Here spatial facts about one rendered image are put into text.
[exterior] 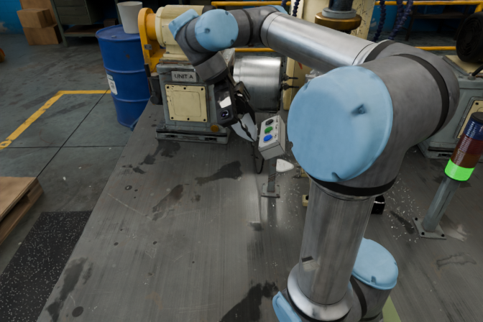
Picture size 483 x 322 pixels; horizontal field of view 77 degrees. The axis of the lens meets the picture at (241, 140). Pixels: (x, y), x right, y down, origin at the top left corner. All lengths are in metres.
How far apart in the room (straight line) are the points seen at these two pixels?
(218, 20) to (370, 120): 0.39
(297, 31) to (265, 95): 0.70
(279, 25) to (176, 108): 0.81
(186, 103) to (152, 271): 0.68
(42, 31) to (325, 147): 6.43
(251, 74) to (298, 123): 0.93
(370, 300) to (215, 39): 0.58
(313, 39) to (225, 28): 0.17
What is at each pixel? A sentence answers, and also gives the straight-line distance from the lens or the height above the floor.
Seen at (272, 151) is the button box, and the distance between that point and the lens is 0.94.
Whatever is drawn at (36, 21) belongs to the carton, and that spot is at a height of 0.40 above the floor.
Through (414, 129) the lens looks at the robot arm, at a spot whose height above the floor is 1.42.
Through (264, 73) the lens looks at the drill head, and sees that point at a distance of 1.27.
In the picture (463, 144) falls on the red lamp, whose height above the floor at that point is 1.14.
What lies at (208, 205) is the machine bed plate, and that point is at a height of 0.80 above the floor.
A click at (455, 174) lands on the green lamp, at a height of 1.05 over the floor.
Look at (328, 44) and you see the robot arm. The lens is 0.54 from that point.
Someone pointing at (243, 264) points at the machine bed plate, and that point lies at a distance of 0.95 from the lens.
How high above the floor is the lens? 1.59
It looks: 34 degrees down
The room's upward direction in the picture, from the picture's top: straight up
